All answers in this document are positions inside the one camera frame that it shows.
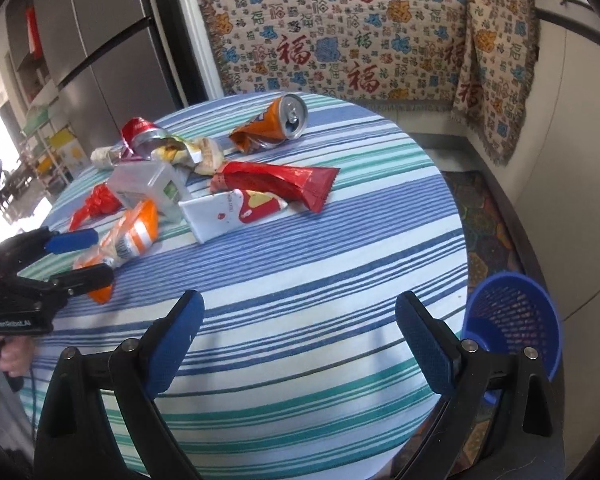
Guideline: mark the blue green striped tablecloth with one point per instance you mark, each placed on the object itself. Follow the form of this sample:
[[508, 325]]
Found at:
[[305, 285]]

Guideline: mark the narrow printed blanket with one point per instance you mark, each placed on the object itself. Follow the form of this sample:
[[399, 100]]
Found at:
[[495, 60]]

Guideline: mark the white carton with red print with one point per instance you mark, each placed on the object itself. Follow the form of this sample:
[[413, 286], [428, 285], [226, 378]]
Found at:
[[215, 215]]

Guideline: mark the grey refrigerator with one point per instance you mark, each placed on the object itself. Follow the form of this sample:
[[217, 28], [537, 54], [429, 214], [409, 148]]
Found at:
[[105, 35]]

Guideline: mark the large printed blanket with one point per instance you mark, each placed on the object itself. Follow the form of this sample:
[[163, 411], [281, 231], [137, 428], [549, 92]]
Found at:
[[330, 35]]

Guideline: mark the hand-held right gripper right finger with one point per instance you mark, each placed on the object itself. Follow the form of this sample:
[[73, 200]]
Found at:
[[425, 350]]

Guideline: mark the small red wrapper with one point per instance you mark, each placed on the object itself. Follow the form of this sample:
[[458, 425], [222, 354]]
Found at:
[[97, 205]]

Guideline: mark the white shelf rack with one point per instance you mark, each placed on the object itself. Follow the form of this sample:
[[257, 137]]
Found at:
[[45, 115]]

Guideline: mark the yellow green snack packet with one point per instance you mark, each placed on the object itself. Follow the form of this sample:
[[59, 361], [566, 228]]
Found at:
[[177, 152]]

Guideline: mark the long red foil wrapper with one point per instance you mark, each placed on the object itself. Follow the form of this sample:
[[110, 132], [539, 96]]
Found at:
[[280, 180]]

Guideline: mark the crushed red soda can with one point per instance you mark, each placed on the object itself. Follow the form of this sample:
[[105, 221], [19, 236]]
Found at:
[[137, 132]]

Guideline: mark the orange white snack packet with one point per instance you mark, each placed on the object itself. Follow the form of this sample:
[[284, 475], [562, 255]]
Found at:
[[135, 232]]

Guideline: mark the crushed orange soda can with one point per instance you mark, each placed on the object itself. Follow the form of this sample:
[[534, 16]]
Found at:
[[270, 125]]

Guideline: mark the blue mesh waste basket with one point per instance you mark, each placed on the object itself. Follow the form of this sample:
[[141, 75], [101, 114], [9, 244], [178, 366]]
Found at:
[[485, 310]]

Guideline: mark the person's left hand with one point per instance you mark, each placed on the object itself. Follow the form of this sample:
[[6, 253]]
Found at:
[[14, 355]]

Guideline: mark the crumpled newspaper ball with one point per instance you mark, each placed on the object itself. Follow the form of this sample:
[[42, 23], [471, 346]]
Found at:
[[102, 156]]

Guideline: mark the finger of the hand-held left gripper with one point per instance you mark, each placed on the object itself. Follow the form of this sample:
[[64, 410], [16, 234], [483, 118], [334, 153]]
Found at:
[[87, 277], [72, 241]]

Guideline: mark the clear plastic container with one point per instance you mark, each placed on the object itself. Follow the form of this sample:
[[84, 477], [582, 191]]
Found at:
[[140, 180]]

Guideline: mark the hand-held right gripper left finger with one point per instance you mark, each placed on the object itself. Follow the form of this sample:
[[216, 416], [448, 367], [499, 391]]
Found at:
[[177, 345]]

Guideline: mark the colourful floor mat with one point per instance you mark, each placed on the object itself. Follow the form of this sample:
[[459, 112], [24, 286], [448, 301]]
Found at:
[[480, 220]]

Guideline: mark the red paper decoration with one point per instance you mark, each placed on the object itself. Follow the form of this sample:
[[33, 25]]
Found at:
[[33, 30]]

